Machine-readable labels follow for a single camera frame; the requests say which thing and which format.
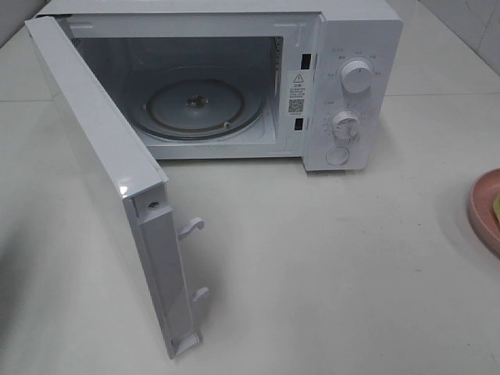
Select round white door button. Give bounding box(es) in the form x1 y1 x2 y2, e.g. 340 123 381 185
325 147 349 166

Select white microwave door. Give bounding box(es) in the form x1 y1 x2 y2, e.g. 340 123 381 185
26 16 209 358

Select white timer knob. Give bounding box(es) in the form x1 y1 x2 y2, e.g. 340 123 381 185
332 110 360 141

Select pink round plate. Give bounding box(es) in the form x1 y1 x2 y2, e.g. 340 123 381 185
468 169 499 257

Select white bread sandwich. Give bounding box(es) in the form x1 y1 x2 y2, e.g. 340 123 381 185
492 194 500 224

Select glass microwave turntable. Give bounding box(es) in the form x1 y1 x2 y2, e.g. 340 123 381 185
129 78 266 141

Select white warning label sticker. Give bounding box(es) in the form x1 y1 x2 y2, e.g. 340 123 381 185
287 70 310 116

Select white microwave oven body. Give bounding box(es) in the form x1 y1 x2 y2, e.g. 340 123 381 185
33 1 403 171

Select upper white power knob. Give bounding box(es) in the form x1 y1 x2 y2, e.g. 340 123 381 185
340 59 373 94

